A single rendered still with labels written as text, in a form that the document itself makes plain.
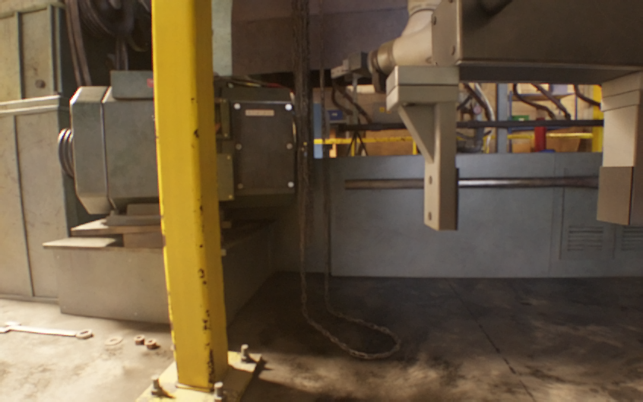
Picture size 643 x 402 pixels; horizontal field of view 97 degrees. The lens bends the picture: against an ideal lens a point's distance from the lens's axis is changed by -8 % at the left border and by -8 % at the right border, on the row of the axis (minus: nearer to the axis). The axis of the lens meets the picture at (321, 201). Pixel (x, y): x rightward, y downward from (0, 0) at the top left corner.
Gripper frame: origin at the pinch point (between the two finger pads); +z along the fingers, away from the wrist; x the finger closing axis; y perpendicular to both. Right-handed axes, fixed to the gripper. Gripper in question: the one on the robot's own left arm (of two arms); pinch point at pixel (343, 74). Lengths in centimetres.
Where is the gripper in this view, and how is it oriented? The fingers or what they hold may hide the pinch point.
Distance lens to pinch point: 109.4
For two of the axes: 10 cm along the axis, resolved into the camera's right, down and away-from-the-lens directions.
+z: -6.5, -0.6, 7.6
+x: -7.6, 0.8, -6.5
